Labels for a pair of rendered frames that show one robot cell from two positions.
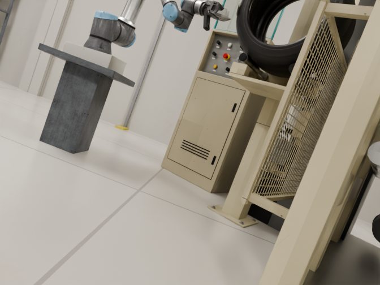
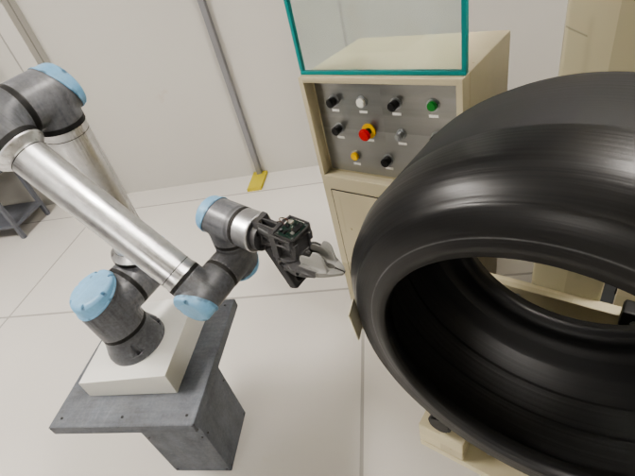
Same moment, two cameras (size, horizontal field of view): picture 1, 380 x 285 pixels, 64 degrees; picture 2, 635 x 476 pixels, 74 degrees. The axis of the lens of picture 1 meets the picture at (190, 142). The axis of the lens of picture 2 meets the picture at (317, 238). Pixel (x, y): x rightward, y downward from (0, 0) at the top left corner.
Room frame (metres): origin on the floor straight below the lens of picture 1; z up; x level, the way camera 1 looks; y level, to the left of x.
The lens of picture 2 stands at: (1.24, -0.06, 1.68)
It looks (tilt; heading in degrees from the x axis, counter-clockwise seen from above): 37 degrees down; 12
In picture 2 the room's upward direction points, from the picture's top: 15 degrees counter-clockwise
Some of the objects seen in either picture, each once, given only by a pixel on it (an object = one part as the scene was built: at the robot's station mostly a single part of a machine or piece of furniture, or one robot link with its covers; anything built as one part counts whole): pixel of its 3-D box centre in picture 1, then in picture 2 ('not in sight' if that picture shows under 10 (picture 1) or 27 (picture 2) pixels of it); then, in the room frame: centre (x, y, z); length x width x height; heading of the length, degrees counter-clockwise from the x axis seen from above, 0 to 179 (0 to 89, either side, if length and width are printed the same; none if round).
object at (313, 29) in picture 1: (310, 126); not in sight; (1.35, -0.47, 0.65); 0.90 x 0.02 x 0.70; 148
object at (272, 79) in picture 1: (285, 82); (569, 314); (1.87, -0.41, 0.90); 0.40 x 0.03 x 0.10; 58
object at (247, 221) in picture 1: (233, 214); not in sight; (1.94, -0.43, 0.01); 0.27 x 0.27 x 0.02; 58
